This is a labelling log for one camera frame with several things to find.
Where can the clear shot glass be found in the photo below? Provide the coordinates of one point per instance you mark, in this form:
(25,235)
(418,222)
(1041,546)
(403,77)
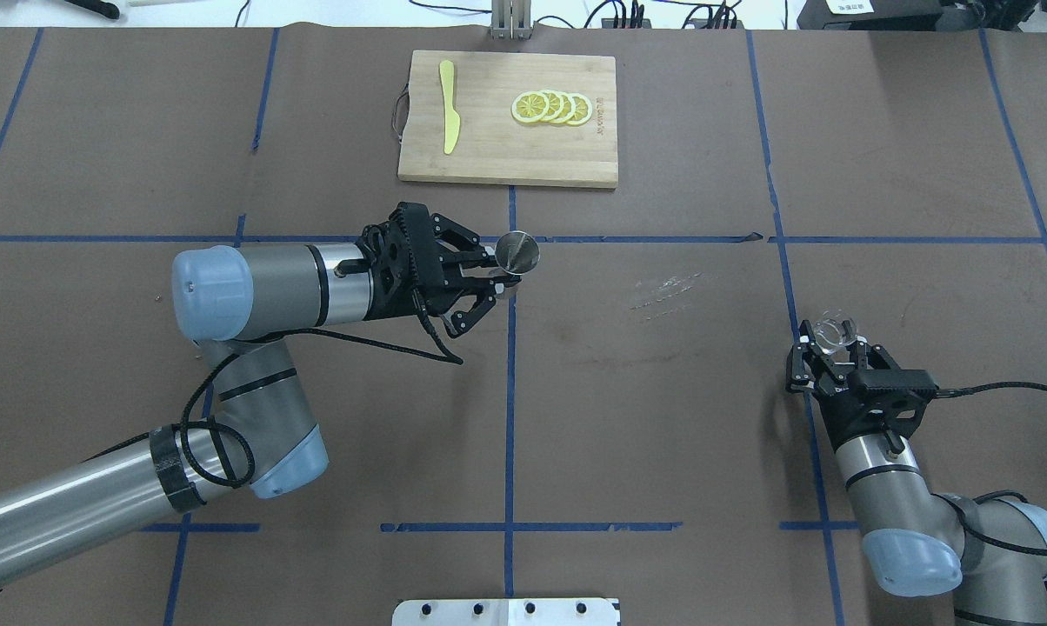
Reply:
(835,332)

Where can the yellow plastic knife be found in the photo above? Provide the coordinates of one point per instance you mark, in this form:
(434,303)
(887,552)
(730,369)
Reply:
(446,70)

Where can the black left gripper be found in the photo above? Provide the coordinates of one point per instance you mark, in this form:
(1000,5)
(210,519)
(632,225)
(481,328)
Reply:
(399,300)

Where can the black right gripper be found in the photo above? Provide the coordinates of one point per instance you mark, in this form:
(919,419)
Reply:
(836,376)

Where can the lemon slices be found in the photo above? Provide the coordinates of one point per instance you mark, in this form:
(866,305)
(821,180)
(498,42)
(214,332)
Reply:
(552,106)

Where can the aluminium frame post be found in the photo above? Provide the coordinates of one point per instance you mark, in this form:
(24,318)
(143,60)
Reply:
(511,20)

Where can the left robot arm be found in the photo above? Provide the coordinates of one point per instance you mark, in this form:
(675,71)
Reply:
(247,423)

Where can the wooden cutting board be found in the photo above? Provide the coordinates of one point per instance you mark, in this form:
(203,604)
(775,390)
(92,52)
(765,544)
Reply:
(493,147)

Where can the steel double jigger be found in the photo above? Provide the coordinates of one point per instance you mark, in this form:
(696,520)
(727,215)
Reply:
(515,254)

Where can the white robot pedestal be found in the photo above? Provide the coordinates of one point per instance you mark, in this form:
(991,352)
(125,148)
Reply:
(509,611)

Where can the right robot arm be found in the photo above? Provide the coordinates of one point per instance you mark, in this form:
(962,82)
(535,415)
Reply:
(988,552)

